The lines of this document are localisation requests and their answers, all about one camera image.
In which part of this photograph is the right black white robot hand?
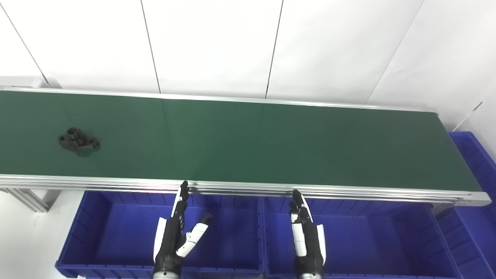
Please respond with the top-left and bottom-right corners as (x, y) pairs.
(289, 189), (327, 275)

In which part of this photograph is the blue plastic bin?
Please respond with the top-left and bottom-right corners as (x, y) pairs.
(263, 197), (463, 279)
(55, 191), (266, 279)
(434, 131), (496, 279)

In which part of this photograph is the green conveyor belt aluminium frame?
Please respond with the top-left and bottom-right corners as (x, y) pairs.
(0, 86), (492, 208)

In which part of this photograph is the aluminium conveyor support leg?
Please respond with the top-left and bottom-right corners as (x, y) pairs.
(430, 202), (455, 216)
(0, 188), (51, 213)

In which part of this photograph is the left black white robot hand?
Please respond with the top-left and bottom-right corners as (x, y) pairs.
(153, 181), (213, 274)

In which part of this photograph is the black flanged metal part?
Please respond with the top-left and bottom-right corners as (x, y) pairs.
(58, 127), (100, 152)

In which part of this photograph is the grey conveyor end housing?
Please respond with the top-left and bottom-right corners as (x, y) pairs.
(0, 76), (50, 89)

